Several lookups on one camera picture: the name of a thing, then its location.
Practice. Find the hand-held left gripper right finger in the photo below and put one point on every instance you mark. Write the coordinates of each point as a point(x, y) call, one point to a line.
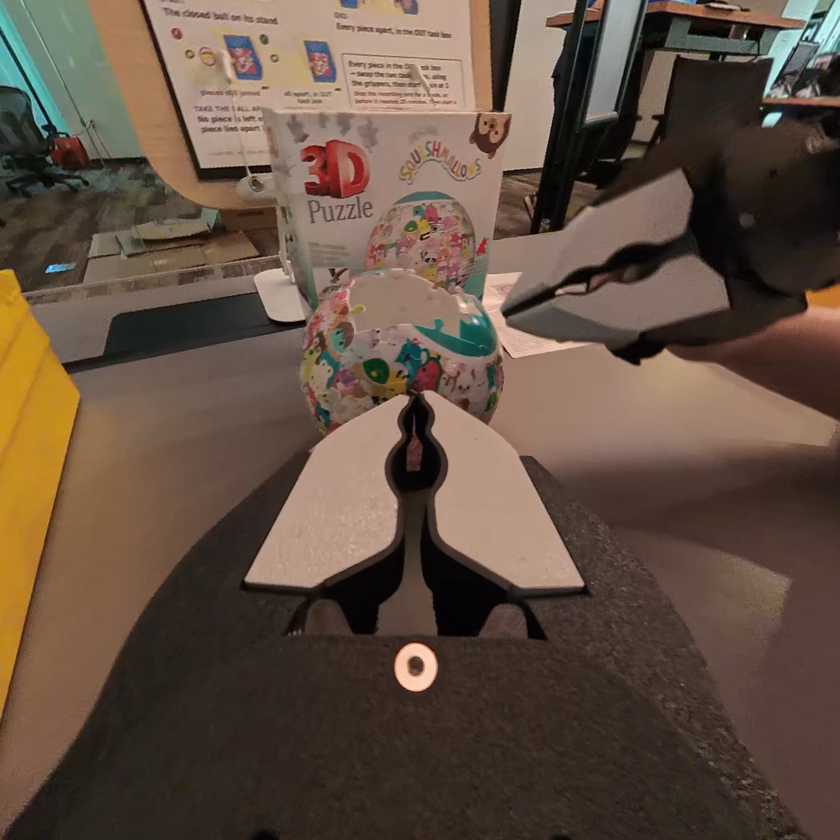
point(499, 518)

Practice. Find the dark desk panel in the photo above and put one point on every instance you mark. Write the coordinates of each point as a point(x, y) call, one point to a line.
point(184, 325)

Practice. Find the yellow plastic bin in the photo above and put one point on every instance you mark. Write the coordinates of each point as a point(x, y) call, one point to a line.
point(33, 426)

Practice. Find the curved wooden board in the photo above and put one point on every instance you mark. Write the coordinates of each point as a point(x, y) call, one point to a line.
point(134, 79)

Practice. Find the black upright board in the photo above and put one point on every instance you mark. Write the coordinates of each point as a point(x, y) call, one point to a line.
point(715, 111)

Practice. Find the wooden office desk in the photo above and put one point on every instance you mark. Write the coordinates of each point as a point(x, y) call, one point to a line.
point(689, 16)

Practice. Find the cardboard box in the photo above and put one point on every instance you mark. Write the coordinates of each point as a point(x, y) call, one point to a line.
point(249, 218)

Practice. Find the colourful puzzle ball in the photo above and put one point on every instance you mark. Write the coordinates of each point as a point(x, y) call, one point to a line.
point(367, 367)

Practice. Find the person's right forearm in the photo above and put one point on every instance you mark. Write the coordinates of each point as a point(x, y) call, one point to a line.
point(787, 354)

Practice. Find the grey office chair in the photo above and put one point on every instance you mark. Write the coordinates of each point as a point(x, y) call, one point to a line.
point(23, 138)

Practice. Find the instruction poster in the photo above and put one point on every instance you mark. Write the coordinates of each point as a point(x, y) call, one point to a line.
point(295, 39)

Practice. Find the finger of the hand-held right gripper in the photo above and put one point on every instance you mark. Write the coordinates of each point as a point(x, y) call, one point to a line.
point(643, 302)
point(630, 216)

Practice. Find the printed instruction sheet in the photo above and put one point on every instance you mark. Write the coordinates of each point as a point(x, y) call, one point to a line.
point(505, 289)

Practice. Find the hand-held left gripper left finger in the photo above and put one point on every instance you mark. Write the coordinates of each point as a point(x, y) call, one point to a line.
point(328, 518)

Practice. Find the colourful puzzle piece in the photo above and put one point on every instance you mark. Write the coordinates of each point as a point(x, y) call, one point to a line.
point(414, 456)

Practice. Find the red object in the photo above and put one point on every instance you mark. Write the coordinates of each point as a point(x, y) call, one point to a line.
point(69, 151)

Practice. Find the printed puzzle box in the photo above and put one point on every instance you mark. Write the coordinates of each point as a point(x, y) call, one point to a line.
point(341, 216)

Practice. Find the small blue packet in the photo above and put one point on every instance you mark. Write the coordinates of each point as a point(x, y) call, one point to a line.
point(60, 267)

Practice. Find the flattened cardboard sheets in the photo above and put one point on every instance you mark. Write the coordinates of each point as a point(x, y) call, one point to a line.
point(170, 253)

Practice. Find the black whiteboard easel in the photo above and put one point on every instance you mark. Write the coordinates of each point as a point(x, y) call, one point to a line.
point(613, 65)

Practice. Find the white desk camera stand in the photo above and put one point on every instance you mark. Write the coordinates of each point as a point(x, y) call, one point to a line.
point(282, 295)

